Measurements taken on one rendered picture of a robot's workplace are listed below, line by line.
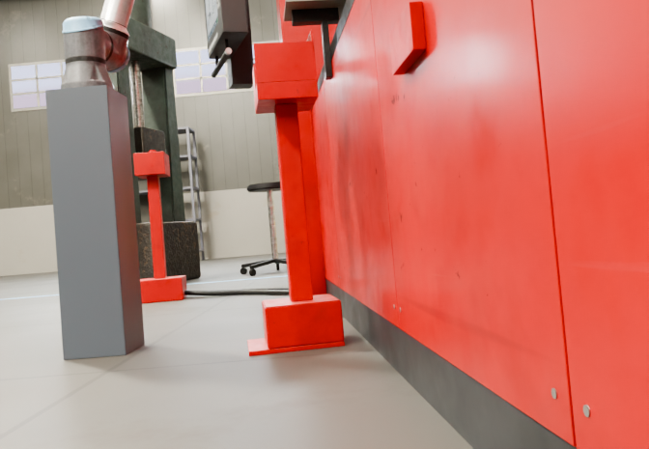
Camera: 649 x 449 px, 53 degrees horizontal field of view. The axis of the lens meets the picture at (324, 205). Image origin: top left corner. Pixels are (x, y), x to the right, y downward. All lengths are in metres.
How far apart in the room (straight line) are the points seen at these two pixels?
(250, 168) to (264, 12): 2.60
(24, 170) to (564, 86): 11.50
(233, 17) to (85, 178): 1.38
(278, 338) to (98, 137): 0.78
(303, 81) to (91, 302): 0.87
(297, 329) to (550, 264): 1.18
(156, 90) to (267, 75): 3.97
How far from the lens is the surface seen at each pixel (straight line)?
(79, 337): 2.01
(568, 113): 0.57
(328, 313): 1.73
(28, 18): 12.36
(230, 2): 3.15
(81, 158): 2.00
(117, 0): 2.26
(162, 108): 5.64
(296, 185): 1.78
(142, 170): 3.62
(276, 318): 1.72
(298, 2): 2.05
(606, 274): 0.53
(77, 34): 2.11
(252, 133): 10.86
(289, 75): 1.76
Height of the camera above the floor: 0.31
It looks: 2 degrees up
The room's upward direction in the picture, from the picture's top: 5 degrees counter-clockwise
